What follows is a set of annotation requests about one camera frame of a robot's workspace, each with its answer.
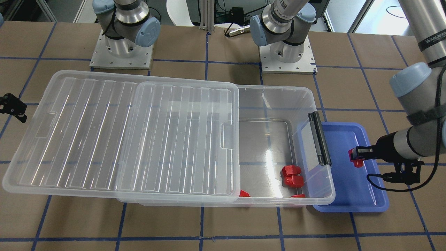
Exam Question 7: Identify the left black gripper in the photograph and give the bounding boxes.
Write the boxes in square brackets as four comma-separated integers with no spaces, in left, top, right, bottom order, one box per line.
[355,132,397,163]

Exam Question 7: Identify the red block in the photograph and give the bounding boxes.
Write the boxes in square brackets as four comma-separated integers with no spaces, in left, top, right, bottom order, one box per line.
[281,164,301,177]
[348,147,365,168]
[291,194,306,198]
[283,175,305,189]
[239,190,251,198]

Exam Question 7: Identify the clear plastic box lid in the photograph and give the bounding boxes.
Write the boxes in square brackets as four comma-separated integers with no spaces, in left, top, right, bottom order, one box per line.
[2,70,241,205]

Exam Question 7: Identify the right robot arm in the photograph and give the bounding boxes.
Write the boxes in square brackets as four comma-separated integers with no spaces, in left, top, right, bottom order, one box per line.
[90,0,161,69]

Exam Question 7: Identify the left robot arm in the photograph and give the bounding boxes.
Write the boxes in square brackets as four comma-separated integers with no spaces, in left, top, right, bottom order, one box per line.
[249,0,445,163]

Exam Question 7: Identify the blue plastic tray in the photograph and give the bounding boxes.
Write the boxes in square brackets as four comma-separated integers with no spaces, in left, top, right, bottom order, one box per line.
[314,121,389,213]

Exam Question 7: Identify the clear plastic storage box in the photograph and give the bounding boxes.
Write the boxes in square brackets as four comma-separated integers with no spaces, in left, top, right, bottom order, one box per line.
[119,85,336,207]

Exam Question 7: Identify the white chair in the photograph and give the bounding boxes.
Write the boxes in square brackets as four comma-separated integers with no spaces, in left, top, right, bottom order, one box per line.
[166,0,194,27]

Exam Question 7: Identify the black box latch handle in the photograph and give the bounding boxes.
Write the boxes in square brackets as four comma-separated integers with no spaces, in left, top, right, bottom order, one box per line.
[308,111,332,166]

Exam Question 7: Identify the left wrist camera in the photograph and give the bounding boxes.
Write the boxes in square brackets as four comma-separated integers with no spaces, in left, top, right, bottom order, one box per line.
[382,160,425,185]

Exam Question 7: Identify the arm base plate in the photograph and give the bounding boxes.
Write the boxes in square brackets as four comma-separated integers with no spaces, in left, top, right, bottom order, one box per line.
[90,30,154,70]
[259,36,318,74]

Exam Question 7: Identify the aluminium frame post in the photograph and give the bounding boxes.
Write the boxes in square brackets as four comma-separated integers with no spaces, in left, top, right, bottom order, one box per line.
[199,0,215,33]

